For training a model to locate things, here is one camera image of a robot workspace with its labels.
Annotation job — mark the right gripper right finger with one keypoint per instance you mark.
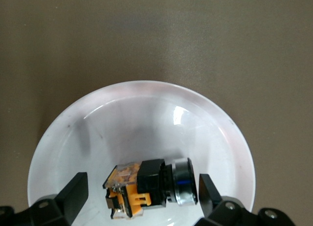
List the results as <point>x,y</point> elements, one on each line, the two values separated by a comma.
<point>207,196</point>

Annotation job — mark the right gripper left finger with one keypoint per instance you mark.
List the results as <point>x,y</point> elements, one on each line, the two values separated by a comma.
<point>73,194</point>

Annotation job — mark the orange push button switch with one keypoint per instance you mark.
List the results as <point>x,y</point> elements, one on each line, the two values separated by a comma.
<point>149,179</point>

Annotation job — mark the pale pink round plate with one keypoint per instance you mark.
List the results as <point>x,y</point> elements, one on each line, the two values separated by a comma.
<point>146,118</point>

